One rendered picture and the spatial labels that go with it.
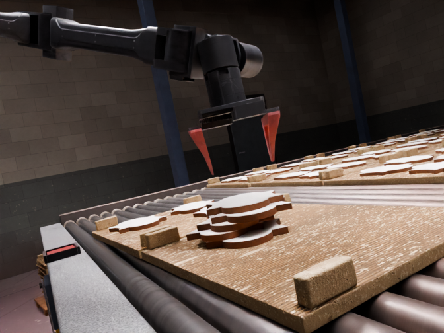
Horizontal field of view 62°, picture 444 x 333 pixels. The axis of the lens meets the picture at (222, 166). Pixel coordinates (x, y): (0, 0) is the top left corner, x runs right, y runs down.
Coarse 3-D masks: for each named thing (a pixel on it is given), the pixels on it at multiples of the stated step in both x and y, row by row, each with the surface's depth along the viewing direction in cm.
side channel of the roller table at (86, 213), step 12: (372, 144) 249; (264, 168) 209; (156, 192) 182; (168, 192) 182; (180, 192) 185; (108, 204) 169; (120, 204) 171; (132, 204) 174; (60, 216) 159; (72, 216) 161; (84, 216) 164
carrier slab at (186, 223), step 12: (156, 216) 105; (168, 216) 100; (180, 216) 96; (192, 216) 92; (108, 228) 101; (180, 228) 79; (192, 228) 76; (108, 240) 84; (120, 240) 78; (132, 240) 75; (132, 252) 69
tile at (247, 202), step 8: (256, 192) 68; (264, 192) 66; (272, 192) 66; (224, 200) 66; (232, 200) 64; (240, 200) 62; (248, 200) 60; (256, 200) 58; (264, 200) 57; (272, 200) 60; (280, 200) 60; (208, 208) 66; (216, 208) 59; (224, 208) 58; (232, 208) 56; (240, 208) 56; (248, 208) 56; (256, 208) 56
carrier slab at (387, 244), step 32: (288, 224) 62; (320, 224) 58; (352, 224) 54; (384, 224) 50; (416, 224) 48; (160, 256) 58; (192, 256) 54; (224, 256) 50; (256, 256) 47; (288, 256) 45; (320, 256) 42; (352, 256) 40; (384, 256) 38; (416, 256) 37; (224, 288) 40; (256, 288) 37; (288, 288) 35; (352, 288) 32; (384, 288) 34; (288, 320) 31; (320, 320) 30
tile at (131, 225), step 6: (150, 216) 99; (162, 216) 95; (126, 222) 97; (132, 222) 95; (138, 222) 92; (144, 222) 90; (150, 222) 88; (156, 222) 89; (114, 228) 92; (120, 228) 88; (126, 228) 88; (132, 228) 87; (138, 228) 87; (144, 228) 87
